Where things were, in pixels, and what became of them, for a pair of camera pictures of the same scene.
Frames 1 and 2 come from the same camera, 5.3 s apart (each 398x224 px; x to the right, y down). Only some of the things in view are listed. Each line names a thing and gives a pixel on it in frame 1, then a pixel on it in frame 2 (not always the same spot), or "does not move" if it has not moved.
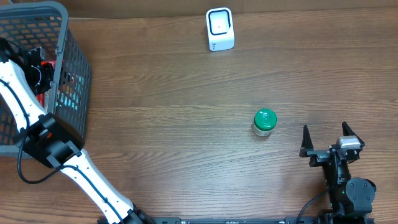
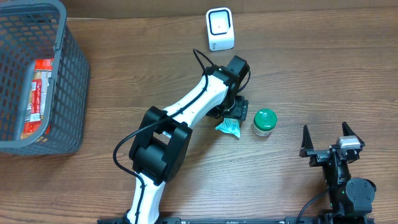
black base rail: (288, 220) does not move
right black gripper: (320, 155) does not move
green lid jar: (264, 121) does not move
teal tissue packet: (71, 99) to (230, 126)
